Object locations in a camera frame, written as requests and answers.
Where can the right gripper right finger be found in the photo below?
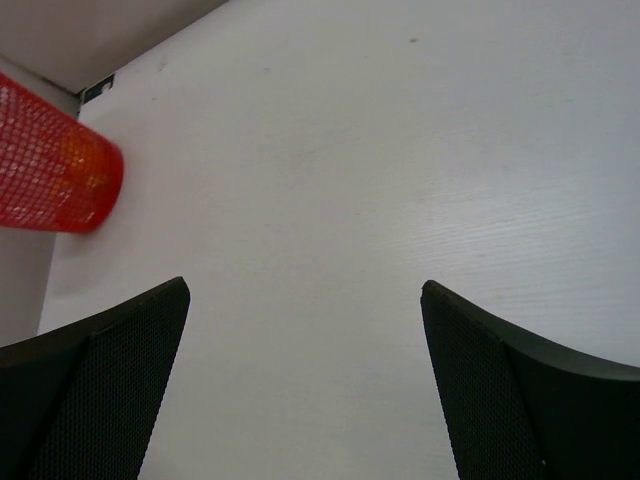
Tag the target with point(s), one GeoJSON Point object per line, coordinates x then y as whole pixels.
{"type": "Point", "coordinates": [519, 406]}

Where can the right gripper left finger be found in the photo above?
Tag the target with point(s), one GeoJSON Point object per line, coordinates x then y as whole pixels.
{"type": "Point", "coordinates": [81, 401]}

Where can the orange plastic bottle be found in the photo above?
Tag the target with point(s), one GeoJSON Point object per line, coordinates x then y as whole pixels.
{"type": "Point", "coordinates": [86, 164]}

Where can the red mesh plastic bin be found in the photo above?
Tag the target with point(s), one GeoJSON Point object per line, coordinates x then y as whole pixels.
{"type": "Point", "coordinates": [30, 131]}

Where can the small dark table label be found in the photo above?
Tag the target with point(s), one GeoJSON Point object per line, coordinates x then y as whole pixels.
{"type": "Point", "coordinates": [97, 89]}

